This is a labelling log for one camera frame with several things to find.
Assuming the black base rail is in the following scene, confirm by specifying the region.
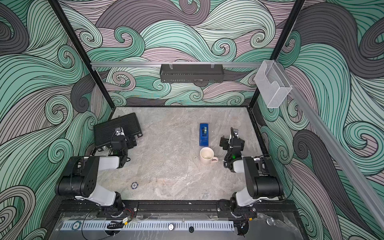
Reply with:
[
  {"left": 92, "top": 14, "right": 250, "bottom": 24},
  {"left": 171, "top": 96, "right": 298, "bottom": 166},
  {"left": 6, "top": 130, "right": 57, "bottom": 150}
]
[{"left": 59, "top": 200, "right": 297, "bottom": 218}]

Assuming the white slotted cable duct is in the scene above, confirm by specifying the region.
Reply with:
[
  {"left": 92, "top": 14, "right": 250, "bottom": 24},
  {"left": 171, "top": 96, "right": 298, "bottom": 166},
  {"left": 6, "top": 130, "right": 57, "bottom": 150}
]
[{"left": 60, "top": 220, "right": 235, "bottom": 232}]

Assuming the black ribbed case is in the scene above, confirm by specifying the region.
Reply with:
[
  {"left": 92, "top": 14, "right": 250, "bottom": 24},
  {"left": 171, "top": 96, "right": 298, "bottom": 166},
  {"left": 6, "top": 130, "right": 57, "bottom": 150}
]
[{"left": 94, "top": 113, "right": 143, "bottom": 150}]

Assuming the pink ceramic mug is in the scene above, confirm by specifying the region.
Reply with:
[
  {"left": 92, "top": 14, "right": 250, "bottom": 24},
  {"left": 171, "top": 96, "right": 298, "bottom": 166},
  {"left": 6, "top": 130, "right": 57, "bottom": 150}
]
[{"left": 199, "top": 147, "right": 219, "bottom": 165}]

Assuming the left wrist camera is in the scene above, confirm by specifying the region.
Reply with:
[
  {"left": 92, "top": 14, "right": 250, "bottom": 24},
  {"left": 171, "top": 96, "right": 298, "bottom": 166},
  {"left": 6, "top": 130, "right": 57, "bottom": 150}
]
[{"left": 114, "top": 127, "right": 125, "bottom": 136}]

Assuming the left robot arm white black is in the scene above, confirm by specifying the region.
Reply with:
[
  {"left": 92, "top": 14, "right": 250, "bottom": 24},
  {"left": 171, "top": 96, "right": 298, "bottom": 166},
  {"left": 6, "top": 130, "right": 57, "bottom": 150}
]
[{"left": 55, "top": 130, "right": 129, "bottom": 211}]

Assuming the clear acrylic wall holder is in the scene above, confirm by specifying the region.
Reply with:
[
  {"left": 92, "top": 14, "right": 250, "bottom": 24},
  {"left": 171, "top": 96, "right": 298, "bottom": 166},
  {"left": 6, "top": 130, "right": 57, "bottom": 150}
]
[{"left": 254, "top": 60, "right": 292, "bottom": 109}]

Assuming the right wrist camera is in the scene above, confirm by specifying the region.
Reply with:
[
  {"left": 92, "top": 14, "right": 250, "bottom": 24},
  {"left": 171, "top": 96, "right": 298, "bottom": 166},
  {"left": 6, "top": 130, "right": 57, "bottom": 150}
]
[{"left": 230, "top": 127, "right": 239, "bottom": 139}]

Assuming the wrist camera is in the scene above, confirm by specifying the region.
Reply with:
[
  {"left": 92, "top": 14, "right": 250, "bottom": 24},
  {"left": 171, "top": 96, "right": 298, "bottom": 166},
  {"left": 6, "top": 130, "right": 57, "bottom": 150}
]
[
  {"left": 230, "top": 127, "right": 239, "bottom": 139},
  {"left": 114, "top": 127, "right": 125, "bottom": 136}
]

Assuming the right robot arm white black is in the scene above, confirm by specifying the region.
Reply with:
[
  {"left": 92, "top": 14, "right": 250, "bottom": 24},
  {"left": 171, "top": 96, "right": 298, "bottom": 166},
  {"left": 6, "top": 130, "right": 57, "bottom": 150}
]
[{"left": 220, "top": 135, "right": 284, "bottom": 210}]

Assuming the blue box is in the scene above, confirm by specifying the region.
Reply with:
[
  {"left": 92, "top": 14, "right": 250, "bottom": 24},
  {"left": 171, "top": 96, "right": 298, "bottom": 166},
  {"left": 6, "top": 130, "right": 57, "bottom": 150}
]
[{"left": 199, "top": 123, "right": 209, "bottom": 147}]

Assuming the black wall tray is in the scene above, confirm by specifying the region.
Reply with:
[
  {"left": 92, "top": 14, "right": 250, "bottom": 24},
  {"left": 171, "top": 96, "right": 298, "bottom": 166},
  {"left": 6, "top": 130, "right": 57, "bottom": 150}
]
[{"left": 160, "top": 64, "right": 225, "bottom": 83}]

